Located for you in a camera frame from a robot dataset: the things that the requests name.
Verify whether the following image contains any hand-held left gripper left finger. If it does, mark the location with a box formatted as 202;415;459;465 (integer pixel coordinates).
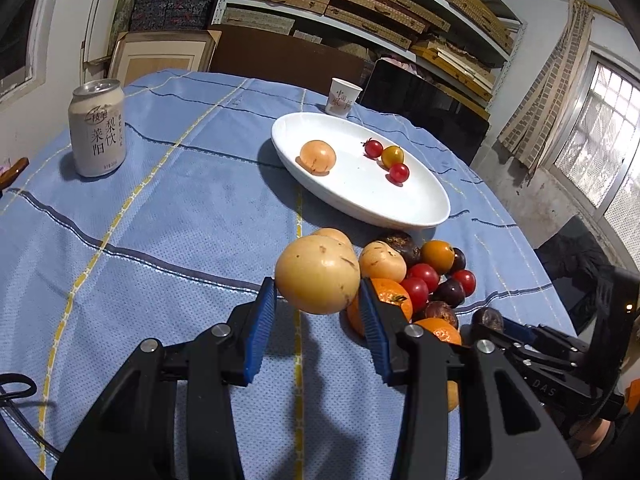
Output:
52;277;277;480

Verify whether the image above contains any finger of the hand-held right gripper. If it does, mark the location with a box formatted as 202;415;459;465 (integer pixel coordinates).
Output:
500;316;581;348
460;325;561;378

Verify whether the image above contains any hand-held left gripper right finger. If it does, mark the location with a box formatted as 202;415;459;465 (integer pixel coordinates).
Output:
359;277;583;480

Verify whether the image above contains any orange mandarin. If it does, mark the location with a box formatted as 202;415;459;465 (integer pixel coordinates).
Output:
346;278;414;338
414;317;462;346

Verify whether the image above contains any large yellow passion fruit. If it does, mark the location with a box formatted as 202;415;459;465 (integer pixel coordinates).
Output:
274;236;362;316

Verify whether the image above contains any white oval plate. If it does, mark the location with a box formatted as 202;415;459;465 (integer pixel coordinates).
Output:
271;112;452;229

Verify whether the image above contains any person's right hand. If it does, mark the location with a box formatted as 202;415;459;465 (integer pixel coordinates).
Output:
570;412;626;458

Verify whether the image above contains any black cloth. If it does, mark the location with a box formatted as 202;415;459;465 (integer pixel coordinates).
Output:
534;215;617;333

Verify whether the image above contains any small smooth orange fruit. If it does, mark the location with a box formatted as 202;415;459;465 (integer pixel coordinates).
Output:
420;240;456;276

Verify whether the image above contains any blue striped tablecloth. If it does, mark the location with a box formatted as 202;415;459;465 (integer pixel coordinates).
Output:
0;70;576;480

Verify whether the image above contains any grilled window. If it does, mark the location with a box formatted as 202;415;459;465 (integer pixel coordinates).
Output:
542;45;640;261

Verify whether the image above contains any black flat screen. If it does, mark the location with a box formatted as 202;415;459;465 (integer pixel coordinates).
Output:
360;58;491;166

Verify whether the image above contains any white paper cup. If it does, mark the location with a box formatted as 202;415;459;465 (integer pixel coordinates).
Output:
325;78;363;118

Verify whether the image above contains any brick pattern curtain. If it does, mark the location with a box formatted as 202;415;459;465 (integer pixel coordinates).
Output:
497;0;596;171

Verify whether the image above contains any white beverage can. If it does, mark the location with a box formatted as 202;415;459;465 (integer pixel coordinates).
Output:
68;79;127;178

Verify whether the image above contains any brown board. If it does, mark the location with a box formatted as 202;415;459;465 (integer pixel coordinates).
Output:
207;24;376;93

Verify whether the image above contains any wooden framed panel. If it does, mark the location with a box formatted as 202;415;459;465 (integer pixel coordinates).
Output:
107;30;223;88

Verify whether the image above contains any brown wooden object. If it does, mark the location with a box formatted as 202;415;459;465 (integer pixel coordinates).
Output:
0;157;30;191

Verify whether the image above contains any white metal shelf rack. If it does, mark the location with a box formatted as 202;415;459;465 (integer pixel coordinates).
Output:
205;0;526;111

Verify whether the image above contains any stack of woven tan boxes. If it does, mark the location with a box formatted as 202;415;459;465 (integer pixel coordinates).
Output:
222;0;516;103

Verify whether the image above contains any black cable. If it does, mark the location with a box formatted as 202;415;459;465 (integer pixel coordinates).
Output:
0;372;61;461

